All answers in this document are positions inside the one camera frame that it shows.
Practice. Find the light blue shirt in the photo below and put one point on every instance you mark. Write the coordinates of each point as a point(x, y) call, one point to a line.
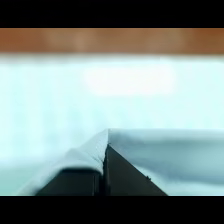
point(166, 156)

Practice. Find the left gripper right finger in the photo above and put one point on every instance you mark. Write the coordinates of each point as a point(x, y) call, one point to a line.
point(125, 178)

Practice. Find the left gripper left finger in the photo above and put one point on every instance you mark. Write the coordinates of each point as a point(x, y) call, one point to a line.
point(71, 183)

